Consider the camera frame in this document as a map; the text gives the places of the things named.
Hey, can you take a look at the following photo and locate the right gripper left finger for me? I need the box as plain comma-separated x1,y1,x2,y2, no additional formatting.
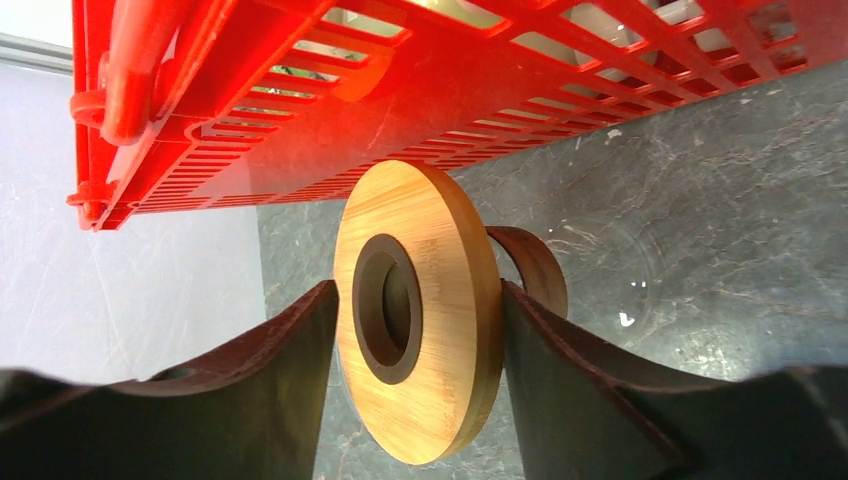
1,280,339,479

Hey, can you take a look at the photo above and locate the round wooden dripper holder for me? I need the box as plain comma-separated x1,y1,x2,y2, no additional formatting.
334,160,503,465

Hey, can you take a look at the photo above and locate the clear glass dripper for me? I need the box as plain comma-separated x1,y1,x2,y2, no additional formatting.
533,212,669,347

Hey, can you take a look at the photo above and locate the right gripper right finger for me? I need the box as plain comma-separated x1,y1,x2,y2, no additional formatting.
503,282,847,479

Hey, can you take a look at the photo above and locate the red plastic shopping basket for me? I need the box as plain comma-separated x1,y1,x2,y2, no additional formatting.
67,1,847,231

